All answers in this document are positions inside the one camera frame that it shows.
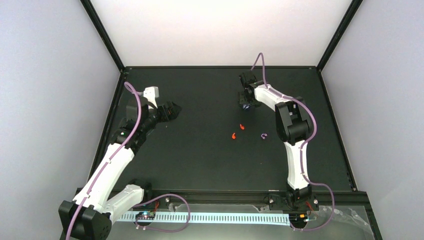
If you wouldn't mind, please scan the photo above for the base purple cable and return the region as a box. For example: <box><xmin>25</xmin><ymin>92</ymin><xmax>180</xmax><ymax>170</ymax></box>
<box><xmin>132</xmin><ymin>194</ymin><xmax>191</xmax><ymax>233</ymax></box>
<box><xmin>289</xmin><ymin>198</ymin><xmax>335</xmax><ymax>232</ymax></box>

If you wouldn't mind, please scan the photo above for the left circuit board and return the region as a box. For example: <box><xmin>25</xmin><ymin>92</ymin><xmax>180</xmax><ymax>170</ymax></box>
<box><xmin>135</xmin><ymin>211</ymin><xmax>156</xmax><ymax>221</ymax></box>

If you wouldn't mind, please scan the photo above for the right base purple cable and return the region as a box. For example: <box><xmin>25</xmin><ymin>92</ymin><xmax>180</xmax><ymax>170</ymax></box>
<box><xmin>289</xmin><ymin>198</ymin><xmax>335</xmax><ymax>232</ymax></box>

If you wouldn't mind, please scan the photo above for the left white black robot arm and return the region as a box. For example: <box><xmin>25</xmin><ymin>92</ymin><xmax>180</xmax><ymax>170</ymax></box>
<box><xmin>58</xmin><ymin>97</ymin><xmax>182</xmax><ymax>240</ymax></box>

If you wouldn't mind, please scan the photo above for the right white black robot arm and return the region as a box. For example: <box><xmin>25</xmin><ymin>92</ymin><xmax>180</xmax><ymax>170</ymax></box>
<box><xmin>238</xmin><ymin>71</ymin><xmax>316</xmax><ymax>210</ymax></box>

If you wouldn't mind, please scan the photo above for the clear plastic sheet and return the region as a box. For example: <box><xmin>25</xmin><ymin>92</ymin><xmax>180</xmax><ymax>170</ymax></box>
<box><xmin>168</xmin><ymin>203</ymin><xmax>372</xmax><ymax>235</ymax></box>

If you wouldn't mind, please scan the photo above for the circuit board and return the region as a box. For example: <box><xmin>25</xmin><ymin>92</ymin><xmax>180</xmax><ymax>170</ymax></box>
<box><xmin>135</xmin><ymin>211</ymin><xmax>156</xmax><ymax>221</ymax></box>
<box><xmin>289</xmin><ymin>214</ymin><xmax>317</xmax><ymax>223</ymax></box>

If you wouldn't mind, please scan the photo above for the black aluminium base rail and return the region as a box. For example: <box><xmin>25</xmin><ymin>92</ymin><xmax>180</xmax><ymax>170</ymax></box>
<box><xmin>144</xmin><ymin>189</ymin><xmax>369</xmax><ymax>205</ymax></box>

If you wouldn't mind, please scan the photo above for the right circuit board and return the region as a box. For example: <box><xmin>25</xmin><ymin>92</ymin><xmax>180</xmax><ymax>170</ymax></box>
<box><xmin>289</xmin><ymin>214</ymin><xmax>317</xmax><ymax>223</ymax></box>

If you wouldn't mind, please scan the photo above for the light blue slotted cable duct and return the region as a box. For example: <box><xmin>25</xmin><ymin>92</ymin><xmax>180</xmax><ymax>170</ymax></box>
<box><xmin>117</xmin><ymin>211</ymin><xmax>290</xmax><ymax>226</ymax></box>

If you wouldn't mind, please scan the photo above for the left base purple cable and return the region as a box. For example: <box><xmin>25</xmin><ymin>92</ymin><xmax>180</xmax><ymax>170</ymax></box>
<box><xmin>132</xmin><ymin>194</ymin><xmax>191</xmax><ymax>233</ymax></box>

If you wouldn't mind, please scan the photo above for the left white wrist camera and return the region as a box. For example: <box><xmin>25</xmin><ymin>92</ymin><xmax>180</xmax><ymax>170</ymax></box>
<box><xmin>142</xmin><ymin>86</ymin><xmax>159</xmax><ymax>109</ymax></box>

